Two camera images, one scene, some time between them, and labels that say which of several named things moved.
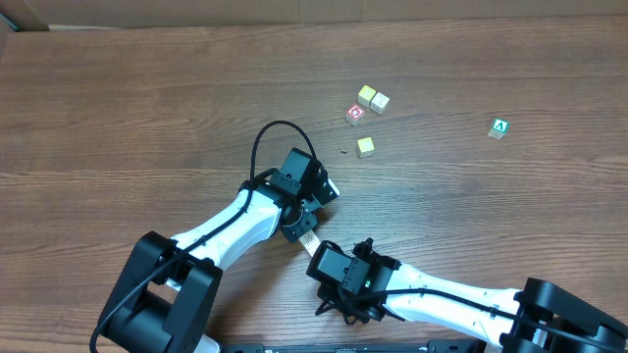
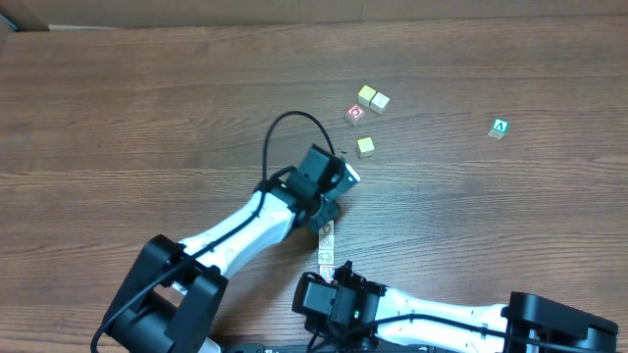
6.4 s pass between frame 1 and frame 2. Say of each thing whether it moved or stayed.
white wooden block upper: stayed
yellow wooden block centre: stayed
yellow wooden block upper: stayed
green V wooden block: stayed
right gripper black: moved
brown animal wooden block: moved
